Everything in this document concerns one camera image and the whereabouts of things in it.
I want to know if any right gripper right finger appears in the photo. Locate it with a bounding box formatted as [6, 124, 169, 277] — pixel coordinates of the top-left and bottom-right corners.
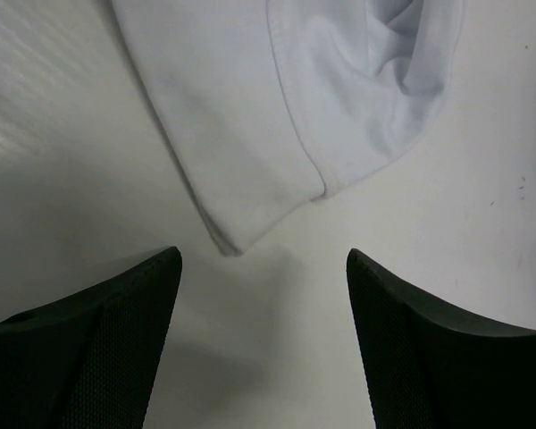
[347, 249, 536, 428]

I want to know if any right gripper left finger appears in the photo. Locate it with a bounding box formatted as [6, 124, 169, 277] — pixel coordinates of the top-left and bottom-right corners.
[0, 248, 181, 428]

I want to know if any light white skirt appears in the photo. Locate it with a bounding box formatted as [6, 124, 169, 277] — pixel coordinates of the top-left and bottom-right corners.
[113, 1, 465, 256]

